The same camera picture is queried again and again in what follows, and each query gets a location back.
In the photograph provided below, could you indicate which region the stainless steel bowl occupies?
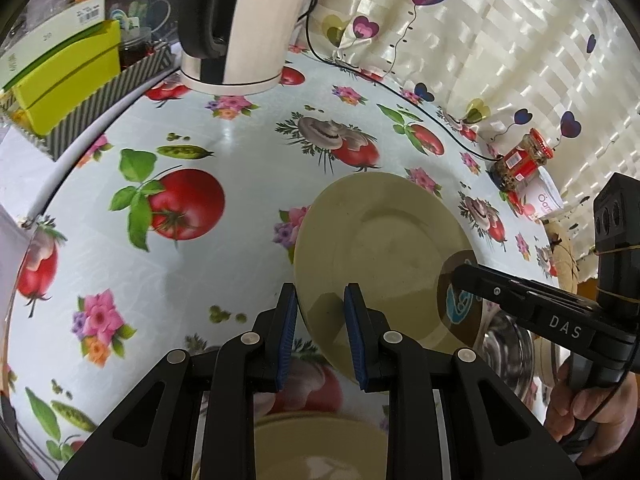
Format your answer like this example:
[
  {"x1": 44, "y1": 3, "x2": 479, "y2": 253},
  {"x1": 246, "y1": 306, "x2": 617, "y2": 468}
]
[{"x1": 476, "y1": 307, "x2": 534, "y2": 401}]

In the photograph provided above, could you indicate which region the beige plate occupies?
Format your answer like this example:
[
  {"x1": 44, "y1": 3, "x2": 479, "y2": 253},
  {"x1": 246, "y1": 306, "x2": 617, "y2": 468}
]
[
  {"x1": 255, "y1": 412, "x2": 387, "y2": 480},
  {"x1": 294, "y1": 172, "x2": 483, "y2": 378}
]

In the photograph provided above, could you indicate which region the person right hand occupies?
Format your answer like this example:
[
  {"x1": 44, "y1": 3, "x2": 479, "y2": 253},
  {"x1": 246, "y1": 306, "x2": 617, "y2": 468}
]
[{"x1": 544, "y1": 360, "x2": 639, "y2": 466}]

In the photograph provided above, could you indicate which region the tan knitted cloth bundle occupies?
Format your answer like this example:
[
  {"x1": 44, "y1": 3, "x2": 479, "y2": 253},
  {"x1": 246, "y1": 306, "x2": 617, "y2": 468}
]
[{"x1": 544, "y1": 220, "x2": 578, "y2": 294}]

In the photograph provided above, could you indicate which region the white yogurt tub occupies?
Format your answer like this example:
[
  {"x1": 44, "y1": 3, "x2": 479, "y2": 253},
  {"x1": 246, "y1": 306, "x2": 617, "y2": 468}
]
[{"x1": 516, "y1": 167, "x2": 564, "y2": 220}]

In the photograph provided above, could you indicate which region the floral vinyl tablecloth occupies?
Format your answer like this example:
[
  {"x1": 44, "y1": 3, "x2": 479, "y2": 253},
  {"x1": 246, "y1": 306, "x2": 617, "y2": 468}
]
[{"x1": 9, "y1": 53, "x2": 553, "y2": 479}]

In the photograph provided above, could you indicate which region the red lid sauce jar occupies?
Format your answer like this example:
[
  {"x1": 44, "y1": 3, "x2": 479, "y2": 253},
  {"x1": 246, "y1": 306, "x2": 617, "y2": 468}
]
[{"x1": 489, "y1": 128, "x2": 553, "y2": 193}]

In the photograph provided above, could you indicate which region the chevron pattern tray box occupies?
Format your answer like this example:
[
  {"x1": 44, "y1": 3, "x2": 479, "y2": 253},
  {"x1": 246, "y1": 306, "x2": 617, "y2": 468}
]
[{"x1": 1, "y1": 41, "x2": 176, "y2": 160}]

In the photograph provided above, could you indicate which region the heart pattern curtain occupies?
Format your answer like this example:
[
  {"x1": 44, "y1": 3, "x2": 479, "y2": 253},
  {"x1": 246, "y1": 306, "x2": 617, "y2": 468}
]
[{"x1": 310, "y1": 0, "x2": 639, "y2": 197}]

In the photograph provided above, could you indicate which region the lime green box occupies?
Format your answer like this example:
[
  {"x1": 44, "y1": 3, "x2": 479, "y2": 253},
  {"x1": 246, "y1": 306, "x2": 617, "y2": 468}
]
[{"x1": 9, "y1": 20, "x2": 120, "y2": 136}]

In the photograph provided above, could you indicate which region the white electric kettle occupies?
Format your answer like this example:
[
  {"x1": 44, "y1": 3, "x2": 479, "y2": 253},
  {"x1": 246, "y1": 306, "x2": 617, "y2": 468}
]
[{"x1": 178, "y1": 0, "x2": 304, "y2": 96}]

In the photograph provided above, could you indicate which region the white green flat box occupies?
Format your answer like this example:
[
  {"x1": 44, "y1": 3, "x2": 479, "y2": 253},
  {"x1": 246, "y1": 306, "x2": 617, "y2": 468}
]
[{"x1": 0, "y1": 0, "x2": 105, "y2": 91}]

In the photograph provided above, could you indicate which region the black power cable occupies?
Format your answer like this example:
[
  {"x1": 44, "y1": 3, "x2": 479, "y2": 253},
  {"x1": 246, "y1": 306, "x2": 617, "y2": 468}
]
[{"x1": 304, "y1": 0, "x2": 499, "y2": 164}]

